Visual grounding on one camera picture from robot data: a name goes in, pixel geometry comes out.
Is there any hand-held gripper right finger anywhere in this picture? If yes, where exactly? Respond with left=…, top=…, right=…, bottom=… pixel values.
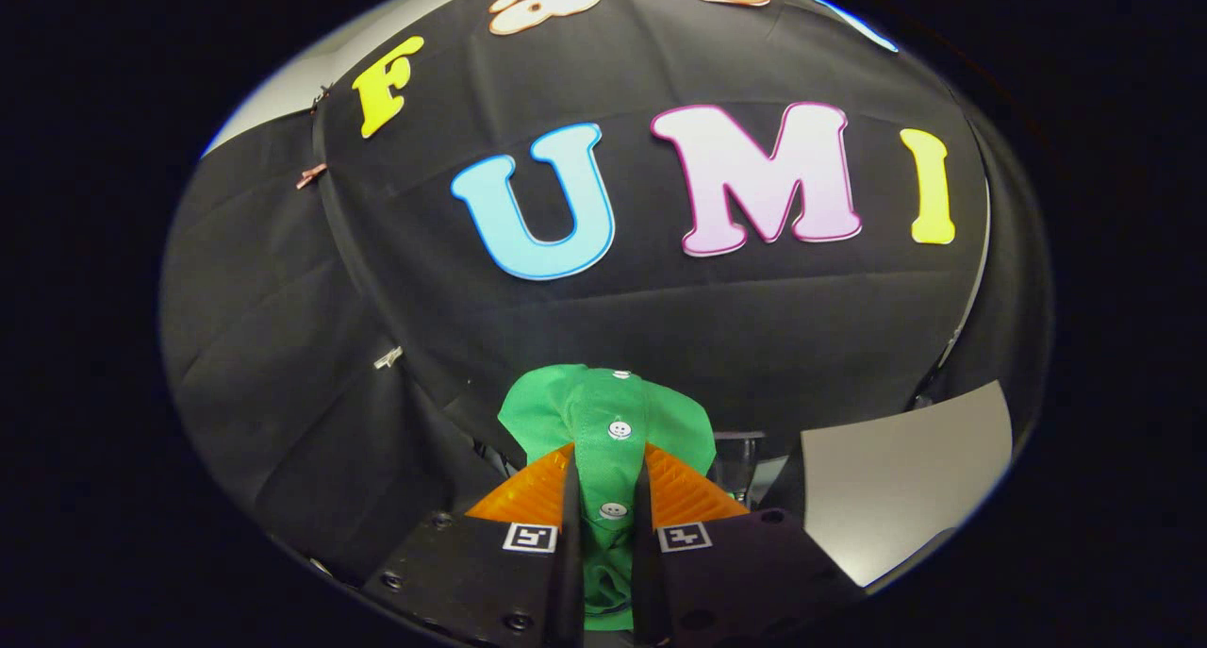
left=634, top=443, right=864, bottom=648

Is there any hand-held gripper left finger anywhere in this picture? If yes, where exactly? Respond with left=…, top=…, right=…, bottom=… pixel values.
left=363, top=443, right=584, bottom=648

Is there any green button shirt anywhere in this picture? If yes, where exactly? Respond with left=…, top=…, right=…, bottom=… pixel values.
left=498, top=364, right=718, bottom=632

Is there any black backdrop cloth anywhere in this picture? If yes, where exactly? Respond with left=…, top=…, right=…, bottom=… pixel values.
left=160, top=0, right=1052, bottom=588

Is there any grey top beige cabinet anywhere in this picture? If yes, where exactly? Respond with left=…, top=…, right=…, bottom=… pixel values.
left=800, top=380, right=1015, bottom=589

